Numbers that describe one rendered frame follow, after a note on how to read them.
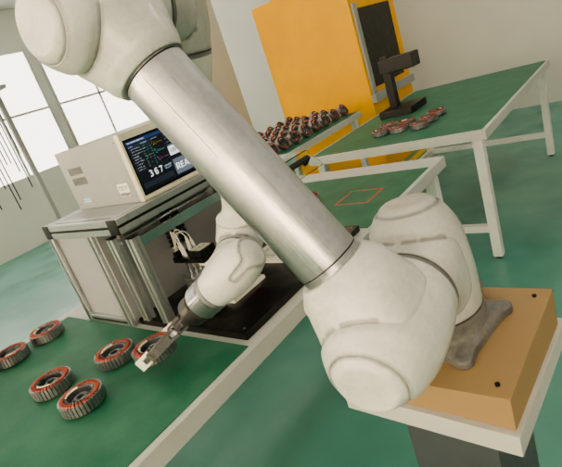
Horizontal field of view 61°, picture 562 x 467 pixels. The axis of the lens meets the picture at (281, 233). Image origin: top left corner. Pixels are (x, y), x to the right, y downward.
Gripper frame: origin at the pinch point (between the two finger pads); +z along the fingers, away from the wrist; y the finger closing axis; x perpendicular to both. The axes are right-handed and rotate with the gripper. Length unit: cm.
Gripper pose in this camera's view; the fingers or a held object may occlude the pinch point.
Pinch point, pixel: (155, 348)
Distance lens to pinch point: 128.9
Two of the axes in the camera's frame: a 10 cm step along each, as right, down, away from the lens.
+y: 2.5, -4.0, 8.8
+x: -7.3, -6.7, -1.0
